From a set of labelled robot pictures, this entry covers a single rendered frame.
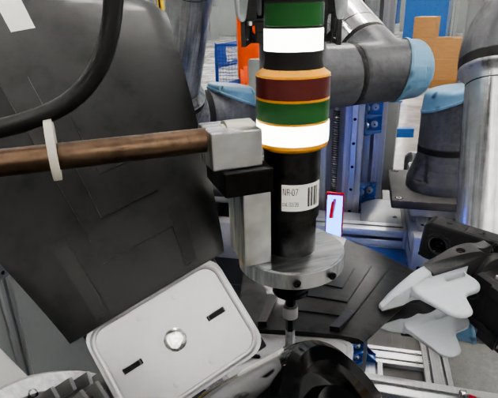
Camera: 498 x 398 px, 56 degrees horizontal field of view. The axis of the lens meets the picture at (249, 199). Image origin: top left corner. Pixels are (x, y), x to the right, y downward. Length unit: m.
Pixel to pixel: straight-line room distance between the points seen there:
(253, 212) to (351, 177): 0.95
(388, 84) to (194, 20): 0.44
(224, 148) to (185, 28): 0.68
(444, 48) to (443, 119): 8.51
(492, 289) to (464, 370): 1.83
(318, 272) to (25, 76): 0.22
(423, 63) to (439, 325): 0.31
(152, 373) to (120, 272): 0.06
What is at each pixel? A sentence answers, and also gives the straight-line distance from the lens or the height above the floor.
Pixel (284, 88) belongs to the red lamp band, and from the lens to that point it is 0.26.
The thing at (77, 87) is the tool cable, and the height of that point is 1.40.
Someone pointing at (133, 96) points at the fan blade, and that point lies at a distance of 0.34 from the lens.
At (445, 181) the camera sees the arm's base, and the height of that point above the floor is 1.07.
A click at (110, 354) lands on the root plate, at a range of 0.30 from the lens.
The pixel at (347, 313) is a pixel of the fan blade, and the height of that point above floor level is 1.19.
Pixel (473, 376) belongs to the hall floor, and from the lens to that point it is 2.29.
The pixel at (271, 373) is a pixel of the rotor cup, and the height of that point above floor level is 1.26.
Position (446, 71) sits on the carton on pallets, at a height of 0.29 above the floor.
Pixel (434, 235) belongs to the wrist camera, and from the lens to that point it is 0.55.
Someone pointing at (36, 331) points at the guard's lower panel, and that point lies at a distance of 1.29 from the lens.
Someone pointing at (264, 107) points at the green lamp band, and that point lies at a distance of 0.27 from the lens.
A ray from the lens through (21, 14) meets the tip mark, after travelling 0.38.
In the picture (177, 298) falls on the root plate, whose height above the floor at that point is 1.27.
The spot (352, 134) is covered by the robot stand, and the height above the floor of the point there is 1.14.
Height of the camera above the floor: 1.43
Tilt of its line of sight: 22 degrees down
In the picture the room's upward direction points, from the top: 1 degrees counter-clockwise
